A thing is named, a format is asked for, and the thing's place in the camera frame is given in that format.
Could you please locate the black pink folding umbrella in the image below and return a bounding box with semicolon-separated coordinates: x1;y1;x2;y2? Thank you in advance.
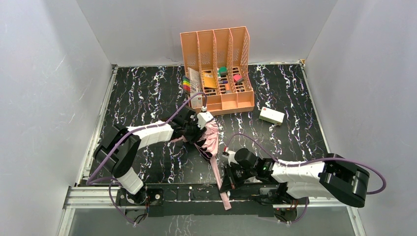
169;118;233;211

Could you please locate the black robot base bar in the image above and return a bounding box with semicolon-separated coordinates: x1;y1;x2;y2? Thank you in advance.
148;183;283;217

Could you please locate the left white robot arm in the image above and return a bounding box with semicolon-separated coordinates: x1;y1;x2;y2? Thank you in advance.
93;106;213;197

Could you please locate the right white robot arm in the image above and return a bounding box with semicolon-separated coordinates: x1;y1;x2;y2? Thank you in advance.
220;148;370;208

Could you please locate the white red box in organizer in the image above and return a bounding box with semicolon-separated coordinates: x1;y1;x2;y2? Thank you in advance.
189;94;204;109

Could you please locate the yellow spiral notebook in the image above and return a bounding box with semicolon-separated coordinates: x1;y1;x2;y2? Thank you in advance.
202;71;217;91

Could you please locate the white green small box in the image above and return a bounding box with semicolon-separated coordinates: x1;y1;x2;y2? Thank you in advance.
259;107;285;125

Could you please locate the green white eraser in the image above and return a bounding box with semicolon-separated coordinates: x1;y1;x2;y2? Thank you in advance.
217;66;228;77

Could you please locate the pink grey eraser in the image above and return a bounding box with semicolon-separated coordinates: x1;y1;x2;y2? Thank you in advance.
233;74;244;84

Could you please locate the orange plastic desk organizer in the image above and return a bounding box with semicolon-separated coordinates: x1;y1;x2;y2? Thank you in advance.
180;27;254;115

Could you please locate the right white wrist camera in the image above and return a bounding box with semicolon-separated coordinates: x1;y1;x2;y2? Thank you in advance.
222;150;238;166

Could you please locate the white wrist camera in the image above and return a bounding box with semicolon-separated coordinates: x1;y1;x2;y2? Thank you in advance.
197;111;213;129
222;150;238;166

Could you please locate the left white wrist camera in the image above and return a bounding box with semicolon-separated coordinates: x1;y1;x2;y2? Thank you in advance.
197;111;213;129

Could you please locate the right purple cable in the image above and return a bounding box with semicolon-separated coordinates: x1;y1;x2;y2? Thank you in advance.
226;133;387;225

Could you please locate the purple cable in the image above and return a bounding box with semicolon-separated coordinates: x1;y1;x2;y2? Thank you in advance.
226;133;387;225
85;91;209;225

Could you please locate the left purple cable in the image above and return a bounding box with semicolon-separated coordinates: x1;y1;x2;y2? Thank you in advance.
85;91;209;225

